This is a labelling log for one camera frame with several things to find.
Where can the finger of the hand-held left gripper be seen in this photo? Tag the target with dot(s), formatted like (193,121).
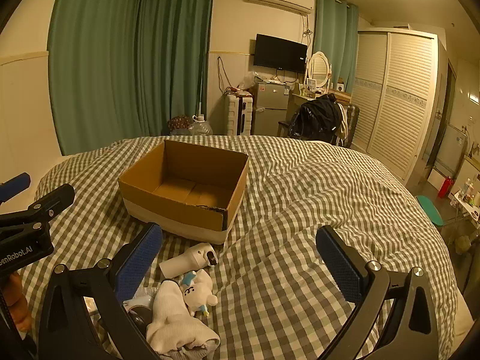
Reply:
(17,183)
(52,198)

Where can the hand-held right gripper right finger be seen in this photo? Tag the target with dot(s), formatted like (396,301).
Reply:
(339,262)

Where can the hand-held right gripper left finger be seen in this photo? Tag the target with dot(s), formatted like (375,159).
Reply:
(140,255)

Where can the white dispenser bottle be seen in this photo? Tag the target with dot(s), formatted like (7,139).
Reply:
(183,260)

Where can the brown cardboard box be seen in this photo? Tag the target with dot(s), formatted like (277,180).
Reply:
(180,213)

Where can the white cloth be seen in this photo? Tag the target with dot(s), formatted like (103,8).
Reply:
(172,315)

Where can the white plush toy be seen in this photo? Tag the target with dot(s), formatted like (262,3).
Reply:
(198,293)

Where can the person's left hand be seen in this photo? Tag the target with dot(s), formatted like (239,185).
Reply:
(18,303)

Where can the grey checked blanket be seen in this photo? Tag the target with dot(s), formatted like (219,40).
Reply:
(300,195)

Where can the teal skateboard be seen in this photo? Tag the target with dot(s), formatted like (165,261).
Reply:
(430,210)

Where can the red fire extinguisher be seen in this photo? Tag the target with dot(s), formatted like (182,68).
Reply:
(446,186)

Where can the dark floral bag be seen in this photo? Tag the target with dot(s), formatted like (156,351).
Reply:
(179,124)

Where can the clear water jug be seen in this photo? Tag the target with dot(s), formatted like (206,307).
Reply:
(200,126)

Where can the cluttered white shelf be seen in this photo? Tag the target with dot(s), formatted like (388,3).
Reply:
(468,198)

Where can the dark stool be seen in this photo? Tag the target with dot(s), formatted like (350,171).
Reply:
(284,127)

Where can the black clothing pile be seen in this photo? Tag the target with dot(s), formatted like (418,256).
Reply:
(317,118)

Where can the wide green curtain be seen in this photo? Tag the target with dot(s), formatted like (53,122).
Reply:
(112,63)

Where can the white dressing table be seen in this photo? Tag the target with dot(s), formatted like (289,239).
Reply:
(343,97)

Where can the silver fridge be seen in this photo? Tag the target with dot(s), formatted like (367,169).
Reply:
(270,108)

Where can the white suitcase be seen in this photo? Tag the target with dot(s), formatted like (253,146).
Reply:
(236,114)

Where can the white louvred wardrobe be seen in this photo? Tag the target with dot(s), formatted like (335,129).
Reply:
(397,97)

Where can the white oval mirror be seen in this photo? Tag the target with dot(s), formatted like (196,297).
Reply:
(318,68)

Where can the clear plastic bag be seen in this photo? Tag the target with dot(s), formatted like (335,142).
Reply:
(249,79)

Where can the narrow green curtain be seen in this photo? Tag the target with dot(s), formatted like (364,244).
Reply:
(333,37)

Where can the black wall television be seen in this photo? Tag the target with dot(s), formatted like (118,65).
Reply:
(279,53)

